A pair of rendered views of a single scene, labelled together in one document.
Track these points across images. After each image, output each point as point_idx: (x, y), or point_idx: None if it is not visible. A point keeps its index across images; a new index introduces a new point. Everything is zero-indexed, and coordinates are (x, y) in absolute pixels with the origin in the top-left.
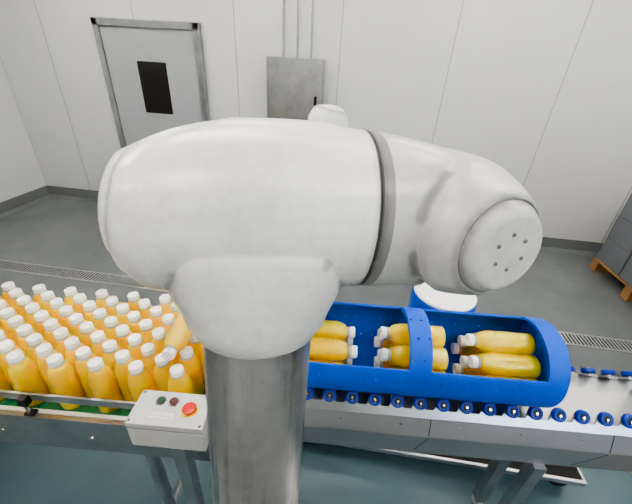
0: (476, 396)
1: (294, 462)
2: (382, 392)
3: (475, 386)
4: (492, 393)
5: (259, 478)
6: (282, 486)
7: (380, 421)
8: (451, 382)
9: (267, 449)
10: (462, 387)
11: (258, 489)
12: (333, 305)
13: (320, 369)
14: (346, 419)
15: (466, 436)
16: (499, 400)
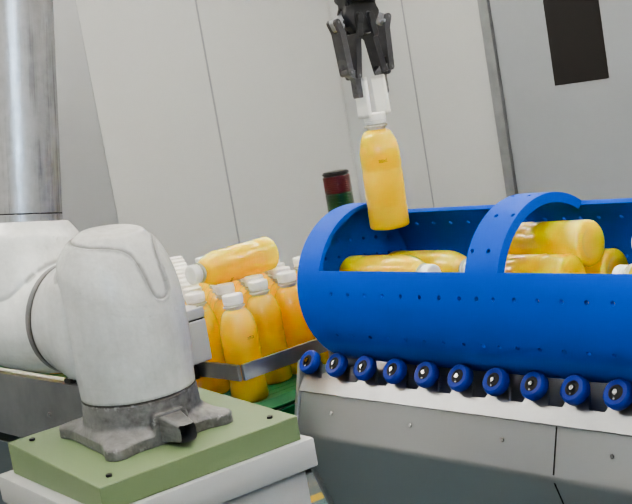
0: (586, 329)
1: (16, 56)
2: (447, 340)
3: (571, 297)
4: (607, 315)
5: None
6: (5, 70)
7: (470, 433)
8: (529, 291)
9: None
10: (550, 302)
11: None
12: (459, 226)
13: (347, 282)
14: (418, 428)
15: (626, 478)
16: None
